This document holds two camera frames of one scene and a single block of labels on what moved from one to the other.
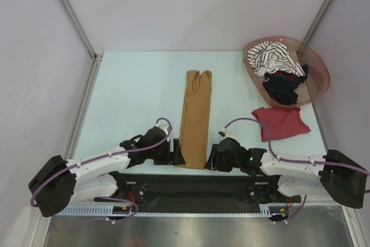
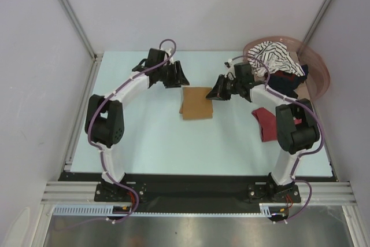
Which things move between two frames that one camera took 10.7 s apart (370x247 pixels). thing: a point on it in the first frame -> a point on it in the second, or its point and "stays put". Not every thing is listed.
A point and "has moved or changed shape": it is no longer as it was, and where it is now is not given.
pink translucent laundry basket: [317, 81] stays put
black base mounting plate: [195, 192] stays put
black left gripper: [166, 160] -> [178, 78]
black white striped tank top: [271, 56] stays put
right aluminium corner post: [324, 4] stays put
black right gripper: [214, 161] -> [218, 92]
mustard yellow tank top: [195, 125] has moved or changed shape
